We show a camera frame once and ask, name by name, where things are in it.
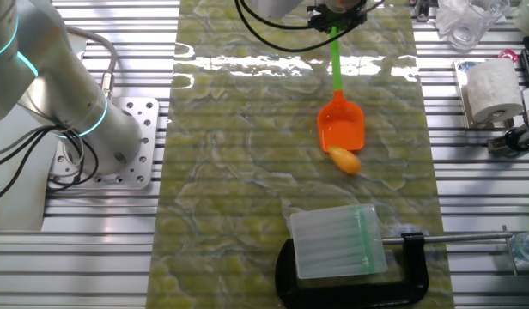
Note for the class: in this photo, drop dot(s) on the clear water bottle blue cap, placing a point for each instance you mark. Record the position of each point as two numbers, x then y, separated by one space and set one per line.
526 251

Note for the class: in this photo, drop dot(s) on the translucent plastic box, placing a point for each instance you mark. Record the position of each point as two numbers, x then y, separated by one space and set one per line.
337 242

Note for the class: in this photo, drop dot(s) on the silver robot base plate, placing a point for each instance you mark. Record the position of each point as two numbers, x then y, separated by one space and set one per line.
140 120

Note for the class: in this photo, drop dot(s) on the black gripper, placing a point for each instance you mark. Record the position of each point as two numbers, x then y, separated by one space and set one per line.
324 4

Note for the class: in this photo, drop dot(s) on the orange green toy shovel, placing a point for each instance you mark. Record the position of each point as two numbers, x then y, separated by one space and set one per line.
342 129

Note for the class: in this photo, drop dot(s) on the green marble pattern mat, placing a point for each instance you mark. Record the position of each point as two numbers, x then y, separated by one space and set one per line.
230 193

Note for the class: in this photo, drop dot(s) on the small dark metal bracket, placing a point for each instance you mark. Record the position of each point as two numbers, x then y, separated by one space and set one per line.
421 10

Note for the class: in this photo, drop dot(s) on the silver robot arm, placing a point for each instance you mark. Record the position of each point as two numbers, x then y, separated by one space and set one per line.
75 107

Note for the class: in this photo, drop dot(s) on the black C-clamp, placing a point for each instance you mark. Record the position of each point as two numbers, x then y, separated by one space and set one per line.
415 266

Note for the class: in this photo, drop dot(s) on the pink plastic object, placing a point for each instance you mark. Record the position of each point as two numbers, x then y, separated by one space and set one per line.
508 55

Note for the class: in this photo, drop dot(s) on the yellow toy mango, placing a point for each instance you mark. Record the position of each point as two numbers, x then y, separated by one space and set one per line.
346 161

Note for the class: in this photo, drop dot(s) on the pale round container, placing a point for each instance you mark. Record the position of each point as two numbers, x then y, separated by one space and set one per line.
528 15

